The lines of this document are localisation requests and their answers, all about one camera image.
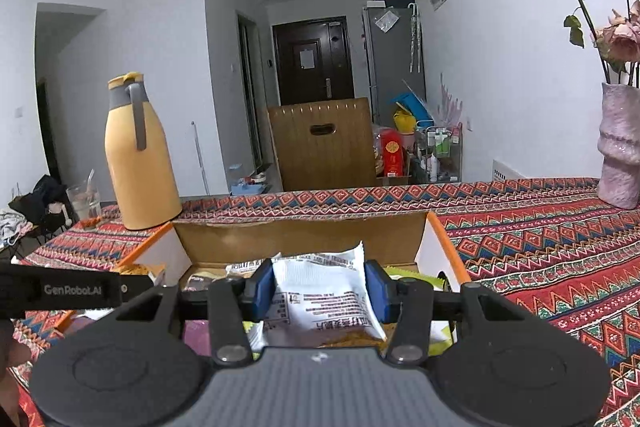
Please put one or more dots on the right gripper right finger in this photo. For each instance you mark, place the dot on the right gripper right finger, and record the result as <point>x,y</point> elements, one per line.
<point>388,296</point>

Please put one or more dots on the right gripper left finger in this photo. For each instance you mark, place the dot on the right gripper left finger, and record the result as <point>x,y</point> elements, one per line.
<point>239,298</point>

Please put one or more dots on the white snack packet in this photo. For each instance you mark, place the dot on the white snack packet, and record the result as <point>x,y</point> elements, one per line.
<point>319,298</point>

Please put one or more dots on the person's left hand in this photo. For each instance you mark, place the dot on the person's left hand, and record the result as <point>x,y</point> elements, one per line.
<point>13,354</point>

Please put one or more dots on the orange cardboard snack box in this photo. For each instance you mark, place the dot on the orange cardboard snack box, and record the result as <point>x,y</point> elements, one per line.
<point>310,246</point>

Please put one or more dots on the glass cup with drink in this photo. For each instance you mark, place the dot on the glass cup with drink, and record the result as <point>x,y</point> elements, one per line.
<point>85,200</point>

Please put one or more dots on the yellow thermos jug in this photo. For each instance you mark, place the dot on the yellow thermos jug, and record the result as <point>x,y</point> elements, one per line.
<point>137,157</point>

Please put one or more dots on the colourful patterned tablecloth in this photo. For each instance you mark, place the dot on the colourful patterned tablecloth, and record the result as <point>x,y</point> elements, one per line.
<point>549,245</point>

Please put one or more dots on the wooden chair back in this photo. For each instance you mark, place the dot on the wooden chair back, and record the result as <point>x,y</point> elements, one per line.
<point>324,145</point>

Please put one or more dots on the dark entrance door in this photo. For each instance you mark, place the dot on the dark entrance door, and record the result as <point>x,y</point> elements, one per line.
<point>313,61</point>

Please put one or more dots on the grey refrigerator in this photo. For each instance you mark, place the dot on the grey refrigerator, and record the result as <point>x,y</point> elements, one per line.
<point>391,41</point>

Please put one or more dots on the pink textured vase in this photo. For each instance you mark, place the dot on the pink textured vase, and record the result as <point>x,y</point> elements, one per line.
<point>619,145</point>

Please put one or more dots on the wire storage cart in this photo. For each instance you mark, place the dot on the wire storage cart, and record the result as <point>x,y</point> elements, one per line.
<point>437,154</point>

